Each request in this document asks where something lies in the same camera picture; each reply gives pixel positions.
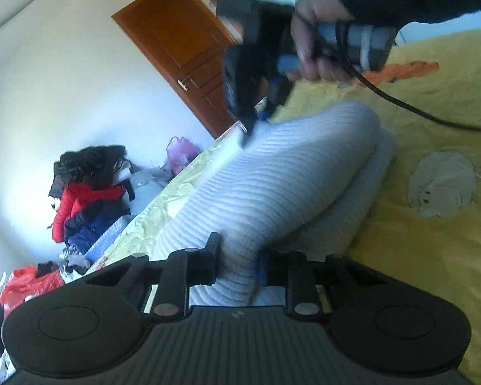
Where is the white knit sweater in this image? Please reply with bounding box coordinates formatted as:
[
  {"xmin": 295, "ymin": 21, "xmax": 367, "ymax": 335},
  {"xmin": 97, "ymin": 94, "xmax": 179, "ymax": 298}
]
[{"xmin": 149, "ymin": 103, "xmax": 398, "ymax": 307}]

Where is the dark clothes pile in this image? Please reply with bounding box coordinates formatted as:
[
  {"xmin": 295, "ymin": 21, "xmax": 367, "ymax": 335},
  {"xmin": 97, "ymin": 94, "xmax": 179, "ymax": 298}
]
[{"xmin": 48, "ymin": 145, "xmax": 133, "ymax": 199}]

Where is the right hand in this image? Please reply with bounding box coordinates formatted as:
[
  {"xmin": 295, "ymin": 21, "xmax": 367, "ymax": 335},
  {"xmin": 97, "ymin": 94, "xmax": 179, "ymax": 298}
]
[{"xmin": 287, "ymin": 0, "xmax": 354, "ymax": 82}]

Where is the pink plastic bag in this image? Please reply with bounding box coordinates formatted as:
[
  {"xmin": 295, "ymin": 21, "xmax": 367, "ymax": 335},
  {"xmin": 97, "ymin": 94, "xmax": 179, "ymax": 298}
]
[{"xmin": 166, "ymin": 136, "xmax": 201, "ymax": 175}]

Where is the brown wooden door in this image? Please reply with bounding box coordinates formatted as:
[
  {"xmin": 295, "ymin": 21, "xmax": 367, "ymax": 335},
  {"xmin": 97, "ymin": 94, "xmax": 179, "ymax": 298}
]
[{"xmin": 112, "ymin": 0, "xmax": 233, "ymax": 137}]

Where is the blue storage box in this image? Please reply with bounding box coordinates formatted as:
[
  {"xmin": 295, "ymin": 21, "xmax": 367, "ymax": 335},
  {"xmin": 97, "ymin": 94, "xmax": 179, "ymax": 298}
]
[{"xmin": 84, "ymin": 191, "xmax": 174, "ymax": 265}]

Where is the navy blue garment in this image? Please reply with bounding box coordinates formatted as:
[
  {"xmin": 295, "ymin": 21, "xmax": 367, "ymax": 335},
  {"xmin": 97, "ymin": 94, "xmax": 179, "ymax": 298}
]
[{"xmin": 64, "ymin": 199, "xmax": 130, "ymax": 254}]

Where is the red jacket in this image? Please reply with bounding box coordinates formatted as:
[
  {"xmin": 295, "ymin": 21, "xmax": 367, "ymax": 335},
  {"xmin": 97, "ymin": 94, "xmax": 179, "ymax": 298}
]
[{"xmin": 52, "ymin": 184, "xmax": 126, "ymax": 244}]

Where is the yellow carrot print bedsheet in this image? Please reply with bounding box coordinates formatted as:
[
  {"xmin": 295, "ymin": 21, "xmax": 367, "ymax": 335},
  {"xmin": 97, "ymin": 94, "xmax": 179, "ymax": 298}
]
[{"xmin": 99, "ymin": 27, "xmax": 481, "ymax": 385}]

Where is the red plastic bag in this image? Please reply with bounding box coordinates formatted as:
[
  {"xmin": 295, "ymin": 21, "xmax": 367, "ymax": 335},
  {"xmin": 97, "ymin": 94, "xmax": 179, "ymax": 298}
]
[{"xmin": 0, "ymin": 266, "xmax": 65, "ymax": 318}]

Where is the black cable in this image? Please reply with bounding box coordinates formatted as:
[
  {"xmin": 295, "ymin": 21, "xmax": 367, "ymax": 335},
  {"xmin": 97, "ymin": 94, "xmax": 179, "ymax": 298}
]
[{"xmin": 334, "ymin": 23, "xmax": 481, "ymax": 138}]

